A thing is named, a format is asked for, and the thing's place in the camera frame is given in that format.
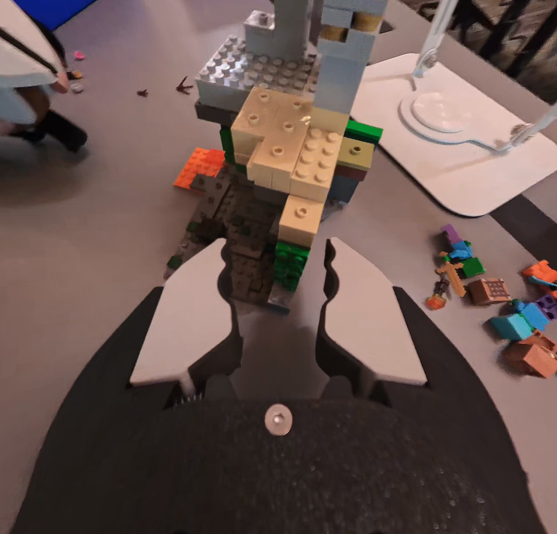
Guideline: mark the grey desk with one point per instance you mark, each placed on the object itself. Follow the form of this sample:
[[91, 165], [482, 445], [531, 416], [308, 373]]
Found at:
[[108, 238]]

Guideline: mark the toy brick building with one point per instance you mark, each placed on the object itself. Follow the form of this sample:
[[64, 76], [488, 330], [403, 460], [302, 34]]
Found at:
[[278, 151]]

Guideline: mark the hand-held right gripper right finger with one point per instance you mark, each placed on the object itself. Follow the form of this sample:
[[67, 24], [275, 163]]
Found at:
[[374, 325]]

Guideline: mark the person's left hand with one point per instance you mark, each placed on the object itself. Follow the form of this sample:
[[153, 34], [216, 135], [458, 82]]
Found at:
[[63, 81]]

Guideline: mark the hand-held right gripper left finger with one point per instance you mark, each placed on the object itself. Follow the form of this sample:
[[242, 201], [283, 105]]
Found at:
[[182, 325]]

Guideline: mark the white book stand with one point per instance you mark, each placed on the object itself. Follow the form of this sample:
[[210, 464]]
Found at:
[[457, 172]]

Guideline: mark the pile of small toy figures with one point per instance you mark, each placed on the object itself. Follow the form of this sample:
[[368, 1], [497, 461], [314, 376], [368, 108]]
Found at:
[[522, 316]]

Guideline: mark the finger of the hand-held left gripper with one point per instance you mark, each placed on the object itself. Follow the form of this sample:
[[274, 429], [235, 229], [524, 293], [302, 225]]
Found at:
[[17, 24], [21, 70]]

